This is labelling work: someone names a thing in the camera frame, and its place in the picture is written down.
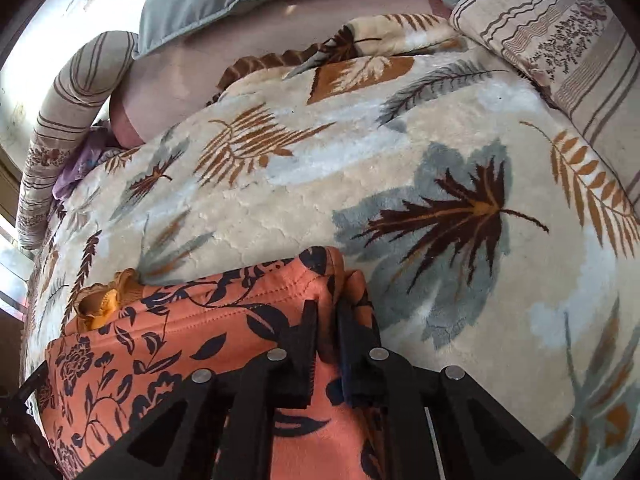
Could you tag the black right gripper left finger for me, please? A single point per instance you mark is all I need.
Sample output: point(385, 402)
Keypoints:
point(220, 426)

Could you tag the purple cloth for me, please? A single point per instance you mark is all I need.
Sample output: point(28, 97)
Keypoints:
point(99, 146)

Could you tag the striped floral long pillow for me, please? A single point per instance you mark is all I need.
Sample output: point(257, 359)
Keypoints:
point(76, 95)

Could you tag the pink bed sheet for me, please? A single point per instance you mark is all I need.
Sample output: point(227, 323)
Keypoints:
point(173, 82)

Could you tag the orange black floral garment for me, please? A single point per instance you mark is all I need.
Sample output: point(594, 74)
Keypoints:
point(129, 345)

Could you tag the leaf pattern plush blanket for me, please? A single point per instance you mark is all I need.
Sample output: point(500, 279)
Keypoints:
point(491, 234)

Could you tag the striped floral right pillow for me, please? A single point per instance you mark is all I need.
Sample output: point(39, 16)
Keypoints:
point(580, 57)

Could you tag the stained glass window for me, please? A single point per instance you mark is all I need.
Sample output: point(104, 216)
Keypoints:
point(16, 264)

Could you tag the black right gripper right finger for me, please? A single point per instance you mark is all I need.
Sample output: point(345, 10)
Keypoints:
point(435, 425)

